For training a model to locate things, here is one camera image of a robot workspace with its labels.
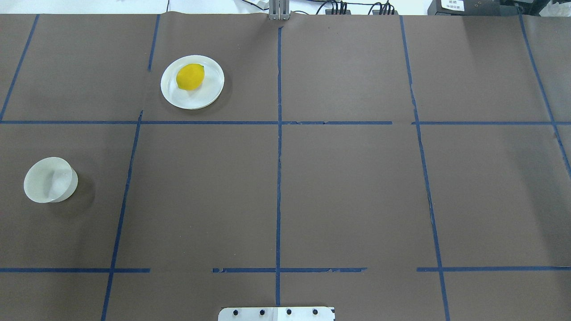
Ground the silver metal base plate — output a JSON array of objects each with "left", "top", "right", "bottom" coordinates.
[{"left": 218, "top": 306, "right": 336, "bottom": 321}]

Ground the black power strip left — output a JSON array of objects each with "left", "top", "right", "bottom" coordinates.
[{"left": 325, "top": 2, "right": 351, "bottom": 16}]

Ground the black box with label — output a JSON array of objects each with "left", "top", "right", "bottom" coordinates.
[{"left": 427, "top": 0, "right": 518, "bottom": 16}]

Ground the brown paper table mat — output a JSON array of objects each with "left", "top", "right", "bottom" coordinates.
[{"left": 1, "top": 12, "right": 570, "bottom": 321}]

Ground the yellow lemon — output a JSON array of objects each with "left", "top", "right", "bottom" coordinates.
[{"left": 175, "top": 63, "right": 205, "bottom": 91}]

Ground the white round plate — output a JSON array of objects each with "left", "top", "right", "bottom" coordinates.
[{"left": 160, "top": 55, "right": 225, "bottom": 110}]

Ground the grey metal camera post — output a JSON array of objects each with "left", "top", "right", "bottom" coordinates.
[{"left": 269, "top": 0, "right": 291, "bottom": 21}]

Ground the white bowl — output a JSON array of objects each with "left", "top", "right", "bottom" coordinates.
[{"left": 23, "top": 157, "right": 79, "bottom": 203}]

